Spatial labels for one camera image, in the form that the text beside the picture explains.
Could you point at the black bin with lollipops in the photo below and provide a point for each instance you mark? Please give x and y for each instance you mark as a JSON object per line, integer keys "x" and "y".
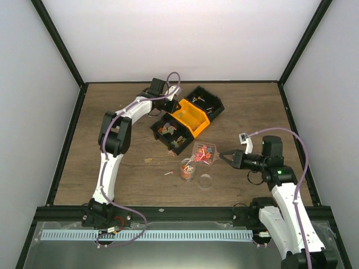
{"x": 206, "y": 101}

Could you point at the clear round lid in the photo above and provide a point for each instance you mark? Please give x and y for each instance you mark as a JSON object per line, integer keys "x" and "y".
{"x": 205, "y": 181}

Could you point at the light blue slotted cable duct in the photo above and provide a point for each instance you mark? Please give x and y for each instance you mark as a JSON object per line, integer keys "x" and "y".
{"x": 150, "y": 235}

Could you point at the clear plastic cup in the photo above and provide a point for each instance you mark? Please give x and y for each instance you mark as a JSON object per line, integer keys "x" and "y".
{"x": 187, "y": 169}

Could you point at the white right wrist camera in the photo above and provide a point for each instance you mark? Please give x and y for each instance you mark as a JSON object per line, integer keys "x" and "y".
{"x": 246, "y": 140}

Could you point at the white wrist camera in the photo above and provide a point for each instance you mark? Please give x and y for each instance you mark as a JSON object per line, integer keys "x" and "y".
{"x": 246, "y": 140}
{"x": 173, "y": 91}

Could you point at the pile of star gummies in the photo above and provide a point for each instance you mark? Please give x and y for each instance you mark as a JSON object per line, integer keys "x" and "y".
{"x": 196, "y": 121}

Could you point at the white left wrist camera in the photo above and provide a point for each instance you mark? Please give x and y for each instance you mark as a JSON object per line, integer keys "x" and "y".
{"x": 173, "y": 91}

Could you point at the black front mounting rail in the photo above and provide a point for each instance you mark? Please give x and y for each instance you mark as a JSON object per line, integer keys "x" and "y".
{"x": 239, "y": 216}

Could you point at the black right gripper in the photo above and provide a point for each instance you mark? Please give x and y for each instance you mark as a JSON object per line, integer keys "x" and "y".
{"x": 238, "y": 160}

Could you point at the brown slotted plastic scoop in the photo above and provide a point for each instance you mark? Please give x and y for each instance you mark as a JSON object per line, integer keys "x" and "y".
{"x": 204, "y": 153}

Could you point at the yellow bin with star candies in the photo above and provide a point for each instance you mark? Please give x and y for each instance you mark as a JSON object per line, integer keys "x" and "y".
{"x": 192, "y": 117}

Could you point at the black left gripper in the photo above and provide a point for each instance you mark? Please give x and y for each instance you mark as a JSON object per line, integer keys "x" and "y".
{"x": 171, "y": 109}

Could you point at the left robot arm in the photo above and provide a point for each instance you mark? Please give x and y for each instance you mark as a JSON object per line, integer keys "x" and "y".
{"x": 114, "y": 141}

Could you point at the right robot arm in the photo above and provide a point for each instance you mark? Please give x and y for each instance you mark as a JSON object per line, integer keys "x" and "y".
{"x": 283, "y": 214}

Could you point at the black bin with gummy candies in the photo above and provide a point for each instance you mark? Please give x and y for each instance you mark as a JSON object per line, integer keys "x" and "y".
{"x": 168, "y": 118}

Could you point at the pile of pastel gummies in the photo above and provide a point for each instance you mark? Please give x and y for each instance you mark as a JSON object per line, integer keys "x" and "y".
{"x": 172, "y": 134}

